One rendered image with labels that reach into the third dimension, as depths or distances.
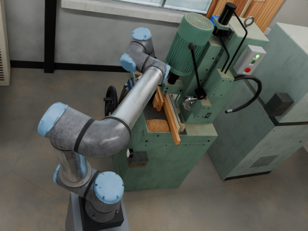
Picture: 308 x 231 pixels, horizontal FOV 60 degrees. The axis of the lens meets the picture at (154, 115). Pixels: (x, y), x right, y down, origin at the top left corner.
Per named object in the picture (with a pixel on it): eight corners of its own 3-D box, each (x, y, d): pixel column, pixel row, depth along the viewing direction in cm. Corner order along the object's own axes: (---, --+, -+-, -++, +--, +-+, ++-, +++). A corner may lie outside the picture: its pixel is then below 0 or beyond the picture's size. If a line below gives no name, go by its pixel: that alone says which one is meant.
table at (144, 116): (117, 72, 197) (118, 65, 193) (155, 75, 208) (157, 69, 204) (130, 139, 160) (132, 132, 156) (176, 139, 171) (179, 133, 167)
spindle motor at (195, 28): (161, 56, 164) (179, 9, 142) (186, 59, 170) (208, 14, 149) (168, 75, 153) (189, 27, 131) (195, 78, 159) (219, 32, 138)
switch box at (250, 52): (232, 67, 156) (247, 44, 145) (246, 68, 160) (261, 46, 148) (236, 74, 152) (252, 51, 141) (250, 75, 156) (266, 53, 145)
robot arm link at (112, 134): (118, 154, 74) (175, 61, 128) (79, 134, 75) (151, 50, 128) (109, 178, 81) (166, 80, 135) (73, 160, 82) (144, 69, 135)
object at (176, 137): (154, 80, 194) (156, 76, 191) (157, 80, 195) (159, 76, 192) (175, 144, 160) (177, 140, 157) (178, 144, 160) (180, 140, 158)
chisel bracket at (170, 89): (158, 87, 177) (162, 78, 171) (177, 89, 182) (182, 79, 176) (161, 95, 172) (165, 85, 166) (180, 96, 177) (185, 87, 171)
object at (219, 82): (205, 87, 164) (216, 68, 154) (217, 88, 168) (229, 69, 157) (210, 96, 159) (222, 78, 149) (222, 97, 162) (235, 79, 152)
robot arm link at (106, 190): (111, 217, 137) (117, 205, 123) (81, 202, 137) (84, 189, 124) (123, 192, 147) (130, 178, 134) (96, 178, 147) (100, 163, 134)
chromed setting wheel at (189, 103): (178, 107, 174) (186, 94, 165) (195, 108, 178) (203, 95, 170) (180, 111, 172) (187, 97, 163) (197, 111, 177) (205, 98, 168)
